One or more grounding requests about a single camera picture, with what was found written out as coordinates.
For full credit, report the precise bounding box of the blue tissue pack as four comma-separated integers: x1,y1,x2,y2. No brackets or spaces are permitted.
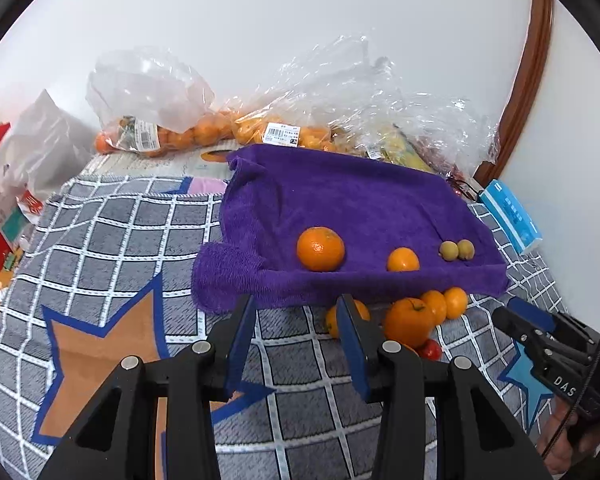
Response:
477,178,543,256

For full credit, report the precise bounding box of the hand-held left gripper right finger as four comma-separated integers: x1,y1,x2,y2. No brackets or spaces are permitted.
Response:
336,294,551,480

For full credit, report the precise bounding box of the orange mandarin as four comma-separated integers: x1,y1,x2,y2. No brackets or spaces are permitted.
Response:
325,299,372,339
420,290,448,326
296,226,346,272

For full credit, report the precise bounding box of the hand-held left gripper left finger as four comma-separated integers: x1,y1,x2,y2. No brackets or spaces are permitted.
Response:
37,294,257,480

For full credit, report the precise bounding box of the white plastic bag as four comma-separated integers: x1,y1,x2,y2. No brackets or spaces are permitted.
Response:
0,89,95,226

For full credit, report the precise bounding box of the brown wooden door frame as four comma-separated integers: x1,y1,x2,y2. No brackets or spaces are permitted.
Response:
472,0,556,191

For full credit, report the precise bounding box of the person's right hand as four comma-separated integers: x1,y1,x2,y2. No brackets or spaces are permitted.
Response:
537,400,600,466

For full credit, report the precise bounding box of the small orange citrus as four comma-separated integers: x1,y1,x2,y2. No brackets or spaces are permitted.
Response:
444,287,469,321
386,246,421,273

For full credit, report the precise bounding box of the white teal printed bag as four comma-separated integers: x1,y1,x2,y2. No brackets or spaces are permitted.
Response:
0,187,46,248

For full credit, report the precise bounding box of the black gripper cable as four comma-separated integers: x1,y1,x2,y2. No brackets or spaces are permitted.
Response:
540,244,600,461

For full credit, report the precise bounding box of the red cherry tomato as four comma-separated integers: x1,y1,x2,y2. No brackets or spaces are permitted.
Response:
417,338,443,361

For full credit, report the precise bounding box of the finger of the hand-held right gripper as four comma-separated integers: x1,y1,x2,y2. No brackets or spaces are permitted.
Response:
492,306,588,366
507,296,600,348

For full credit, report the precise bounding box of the clear bag of bananas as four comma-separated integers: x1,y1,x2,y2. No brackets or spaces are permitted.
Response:
365,92,438,173

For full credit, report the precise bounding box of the grey checked mat with stars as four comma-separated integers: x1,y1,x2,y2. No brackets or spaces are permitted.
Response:
0,172,581,480

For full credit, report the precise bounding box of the large orange with stem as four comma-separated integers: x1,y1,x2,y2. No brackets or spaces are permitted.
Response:
383,297,437,351

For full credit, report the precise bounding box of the clear bag of mandarins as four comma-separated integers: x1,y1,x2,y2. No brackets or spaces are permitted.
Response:
86,46,237,158

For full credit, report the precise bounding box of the pale printed sheet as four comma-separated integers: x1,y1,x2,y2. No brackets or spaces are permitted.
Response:
87,147,236,196

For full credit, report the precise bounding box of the black cord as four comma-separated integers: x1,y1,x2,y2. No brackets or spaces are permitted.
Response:
445,172,483,201

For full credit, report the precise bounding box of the clear bag of small oranges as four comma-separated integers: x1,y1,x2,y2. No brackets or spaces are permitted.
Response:
230,35,396,153

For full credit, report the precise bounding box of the purple towel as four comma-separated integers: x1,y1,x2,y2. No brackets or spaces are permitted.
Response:
191,143,511,315

